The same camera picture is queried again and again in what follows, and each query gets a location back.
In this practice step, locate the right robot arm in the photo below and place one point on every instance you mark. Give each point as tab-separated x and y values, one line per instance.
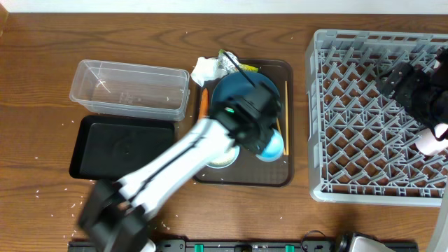
438	241

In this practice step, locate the light blue cup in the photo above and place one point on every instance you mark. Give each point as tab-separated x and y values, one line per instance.
273	150

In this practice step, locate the orange carrot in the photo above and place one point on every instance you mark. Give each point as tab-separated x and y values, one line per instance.
204	104

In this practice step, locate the blue plate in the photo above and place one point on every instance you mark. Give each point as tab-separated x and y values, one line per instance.
236	84

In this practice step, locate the clear plastic bin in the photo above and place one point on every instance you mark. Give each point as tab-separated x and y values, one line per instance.
132	90

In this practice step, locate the brown serving tray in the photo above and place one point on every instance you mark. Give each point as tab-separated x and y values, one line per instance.
247	169

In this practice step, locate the light blue rice bowl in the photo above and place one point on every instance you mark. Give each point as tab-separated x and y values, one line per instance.
225	159

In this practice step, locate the right wooden chopstick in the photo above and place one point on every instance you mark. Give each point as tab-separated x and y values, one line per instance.
286	118

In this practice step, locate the white napkin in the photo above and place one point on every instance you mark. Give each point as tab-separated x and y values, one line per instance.
207	69

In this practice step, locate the grey dishwasher rack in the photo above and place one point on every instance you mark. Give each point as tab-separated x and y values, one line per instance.
361	146

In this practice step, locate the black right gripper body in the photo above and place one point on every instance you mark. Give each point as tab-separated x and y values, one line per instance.
418	93

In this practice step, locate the black plastic tray bin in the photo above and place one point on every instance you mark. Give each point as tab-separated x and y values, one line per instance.
110	147

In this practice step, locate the foil yellow snack wrapper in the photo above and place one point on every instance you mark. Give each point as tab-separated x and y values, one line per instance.
228	62

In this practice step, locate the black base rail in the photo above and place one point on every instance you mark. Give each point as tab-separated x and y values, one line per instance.
313	244

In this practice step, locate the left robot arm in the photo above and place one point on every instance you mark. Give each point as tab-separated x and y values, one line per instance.
117	213

